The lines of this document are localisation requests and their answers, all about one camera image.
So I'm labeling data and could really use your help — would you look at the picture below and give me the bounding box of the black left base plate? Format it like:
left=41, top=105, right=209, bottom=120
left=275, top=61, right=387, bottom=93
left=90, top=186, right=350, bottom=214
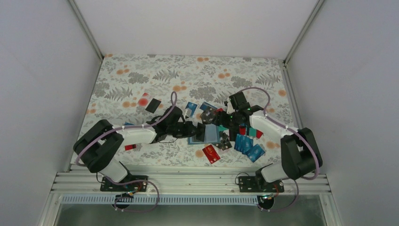
left=100, top=175, right=148, bottom=192

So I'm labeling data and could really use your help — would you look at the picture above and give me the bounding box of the red card under left arm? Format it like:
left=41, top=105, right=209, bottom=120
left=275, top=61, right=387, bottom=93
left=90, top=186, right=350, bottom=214
left=124, top=144, right=136, bottom=151

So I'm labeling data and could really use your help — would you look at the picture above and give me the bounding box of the aluminium rail frame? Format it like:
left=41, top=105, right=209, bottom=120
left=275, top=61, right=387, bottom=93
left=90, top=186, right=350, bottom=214
left=51, top=164, right=332, bottom=195

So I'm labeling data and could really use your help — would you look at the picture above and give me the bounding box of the black card with chip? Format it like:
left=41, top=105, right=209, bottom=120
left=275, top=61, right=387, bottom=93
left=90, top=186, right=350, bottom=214
left=215, top=131, right=232, bottom=151

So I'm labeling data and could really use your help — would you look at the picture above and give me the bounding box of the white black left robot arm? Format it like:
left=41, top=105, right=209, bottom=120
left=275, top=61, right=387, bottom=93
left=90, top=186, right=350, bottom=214
left=73, top=106, right=204, bottom=191

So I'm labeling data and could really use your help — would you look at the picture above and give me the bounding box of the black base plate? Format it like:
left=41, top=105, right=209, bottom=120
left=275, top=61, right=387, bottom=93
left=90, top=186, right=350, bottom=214
left=238, top=176, right=285, bottom=193
left=100, top=175, right=148, bottom=192

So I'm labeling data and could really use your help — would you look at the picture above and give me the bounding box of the floral patterned table mat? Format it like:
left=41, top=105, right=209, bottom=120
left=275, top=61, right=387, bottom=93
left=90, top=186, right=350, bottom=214
left=78, top=54, right=294, bottom=167

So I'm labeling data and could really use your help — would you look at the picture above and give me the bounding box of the red yellow logo card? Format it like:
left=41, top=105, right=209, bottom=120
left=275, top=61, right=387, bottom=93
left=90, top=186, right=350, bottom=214
left=202, top=145, right=221, bottom=164

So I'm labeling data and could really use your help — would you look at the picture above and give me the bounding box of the black card near left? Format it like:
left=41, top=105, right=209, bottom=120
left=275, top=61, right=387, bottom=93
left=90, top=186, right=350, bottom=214
left=145, top=98, right=161, bottom=113

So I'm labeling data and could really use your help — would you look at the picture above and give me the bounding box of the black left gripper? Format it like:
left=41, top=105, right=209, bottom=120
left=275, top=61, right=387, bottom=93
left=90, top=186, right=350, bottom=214
left=167, top=121, right=199, bottom=138

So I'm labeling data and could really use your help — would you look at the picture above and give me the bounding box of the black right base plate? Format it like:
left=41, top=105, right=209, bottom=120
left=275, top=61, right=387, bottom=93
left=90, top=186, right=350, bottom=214
left=238, top=176, right=285, bottom=193

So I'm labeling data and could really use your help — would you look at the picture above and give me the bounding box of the blue card front left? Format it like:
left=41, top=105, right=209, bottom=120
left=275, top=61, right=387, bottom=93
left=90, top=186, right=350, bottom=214
left=184, top=102, right=198, bottom=118

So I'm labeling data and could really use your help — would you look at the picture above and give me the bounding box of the blue card pile front right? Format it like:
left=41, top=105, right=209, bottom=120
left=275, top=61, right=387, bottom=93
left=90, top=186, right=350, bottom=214
left=234, top=134, right=265, bottom=162

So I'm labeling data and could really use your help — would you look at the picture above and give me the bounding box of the black vip card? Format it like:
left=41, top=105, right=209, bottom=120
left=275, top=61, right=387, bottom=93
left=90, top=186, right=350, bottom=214
left=194, top=122, right=206, bottom=142
left=200, top=107, right=216, bottom=124

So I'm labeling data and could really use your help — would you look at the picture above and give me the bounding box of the teal leather card holder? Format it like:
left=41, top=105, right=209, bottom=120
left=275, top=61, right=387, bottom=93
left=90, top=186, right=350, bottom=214
left=188, top=124, right=220, bottom=145

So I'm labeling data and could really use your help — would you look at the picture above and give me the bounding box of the black VIP card front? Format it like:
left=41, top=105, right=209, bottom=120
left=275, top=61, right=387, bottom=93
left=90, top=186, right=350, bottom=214
left=194, top=122, right=206, bottom=142

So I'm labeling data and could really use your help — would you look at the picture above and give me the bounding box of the white card with red circle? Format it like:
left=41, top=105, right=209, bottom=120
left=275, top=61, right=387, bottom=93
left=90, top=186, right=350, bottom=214
left=137, top=93, right=152, bottom=107

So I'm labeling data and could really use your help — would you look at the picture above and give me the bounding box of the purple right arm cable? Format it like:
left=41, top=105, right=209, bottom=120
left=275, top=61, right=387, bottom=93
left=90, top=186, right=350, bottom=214
left=237, top=87, right=321, bottom=213

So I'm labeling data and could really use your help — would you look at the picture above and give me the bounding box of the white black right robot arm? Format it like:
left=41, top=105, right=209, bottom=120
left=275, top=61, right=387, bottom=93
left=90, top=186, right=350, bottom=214
left=212, top=91, right=322, bottom=192

